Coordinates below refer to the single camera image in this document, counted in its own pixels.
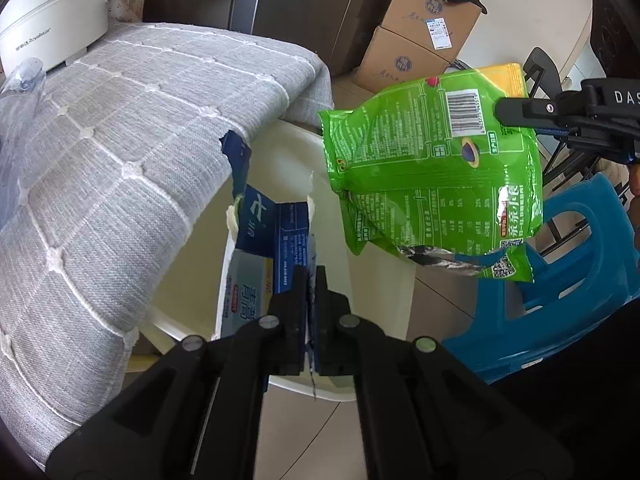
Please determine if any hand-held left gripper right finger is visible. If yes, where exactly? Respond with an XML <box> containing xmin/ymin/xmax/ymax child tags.
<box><xmin>315</xmin><ymin>266</ymin><xmax>573</xmax><ymax>480</ymax></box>

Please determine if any yellow snack bag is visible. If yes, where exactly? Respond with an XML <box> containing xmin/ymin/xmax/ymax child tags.
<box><xmin>475</xmin><ymin>62</ymin><xmax>526</xmax><ymax>98</ymax></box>

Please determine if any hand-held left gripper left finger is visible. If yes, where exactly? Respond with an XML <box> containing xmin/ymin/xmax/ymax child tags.
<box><xmin>45</xmin><ymin>266</ymin><xmax>313</xmax><ymax>480</ymax></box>

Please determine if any white trash bin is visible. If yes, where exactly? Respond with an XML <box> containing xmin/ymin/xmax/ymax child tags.
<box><xmin>127</xmin><ymin>117</ymin><xmax>416</xmax><ymax>403</ymax></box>

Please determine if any white electric pot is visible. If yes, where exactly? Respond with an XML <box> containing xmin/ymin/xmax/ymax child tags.
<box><xmin>0</xmin><ymin>0</ymin><xmax>228</xmax><ymax>76</ymax></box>

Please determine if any grey checked tablecloth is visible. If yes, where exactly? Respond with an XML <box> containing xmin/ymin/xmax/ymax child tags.
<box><xmin>0</xmin><ymin>22</ymin><xmax>333</xmax><ymax>471</ymax></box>

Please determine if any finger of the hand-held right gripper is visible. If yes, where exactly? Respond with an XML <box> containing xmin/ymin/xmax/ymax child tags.
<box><xmin>495</xmin><ymin>95</ymin><xmax>583</xmax><ymax>136</ymax></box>

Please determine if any large cardboard box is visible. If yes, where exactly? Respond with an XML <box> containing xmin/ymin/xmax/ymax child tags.
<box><xmin>381</xmin><ymin>0</ymin><xmax>483</xmax><ymax>63</ymax></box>
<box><xmin>355</xmin><ymin>25</ymin><xmax>451</xmax><ymax>93</ymax></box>

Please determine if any blue toothpaste box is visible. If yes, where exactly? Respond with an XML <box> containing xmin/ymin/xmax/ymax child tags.
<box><xmin>214</xmin><ymin>129</ymin><xmax>321</xmax><ymax>403</ymax></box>

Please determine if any green snack bag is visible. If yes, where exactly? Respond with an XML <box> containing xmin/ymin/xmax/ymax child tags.
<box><xmin>318</xmin><ymin>67</ymin><xmax>545</xmax><ymax>283</ymax></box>

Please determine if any blue plastic stool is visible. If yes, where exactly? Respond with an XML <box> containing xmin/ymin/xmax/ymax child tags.
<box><xmin>440</xmin><ymin>172</ymin><xmax>640</xmax><ymax>386</ymax></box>

